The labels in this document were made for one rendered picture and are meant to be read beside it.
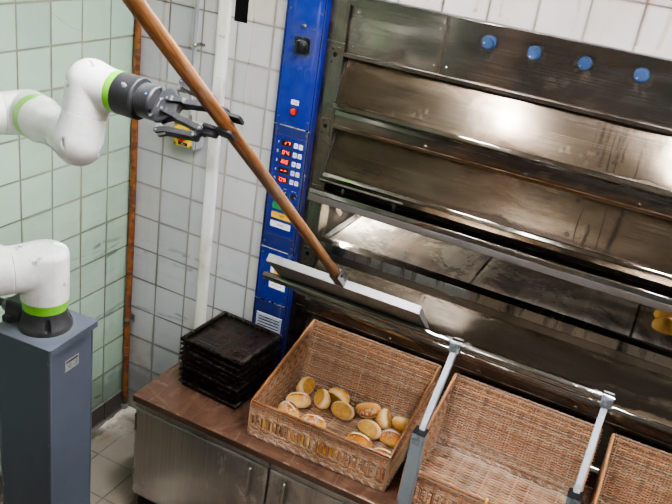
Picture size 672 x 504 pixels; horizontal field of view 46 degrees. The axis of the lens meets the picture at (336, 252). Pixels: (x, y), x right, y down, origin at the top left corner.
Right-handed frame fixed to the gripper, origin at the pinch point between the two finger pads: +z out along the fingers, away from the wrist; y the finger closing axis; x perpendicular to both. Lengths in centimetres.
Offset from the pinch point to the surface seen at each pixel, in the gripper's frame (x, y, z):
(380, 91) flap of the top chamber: -103, -69, -15
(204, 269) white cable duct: -162, 2, -78
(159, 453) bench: -156, 77, -57
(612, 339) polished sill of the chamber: -143, -22, 84
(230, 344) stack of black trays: -148, 28, -46
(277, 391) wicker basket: -156, 37, -23
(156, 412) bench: -145, 63, -60
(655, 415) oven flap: -155, -5, 105
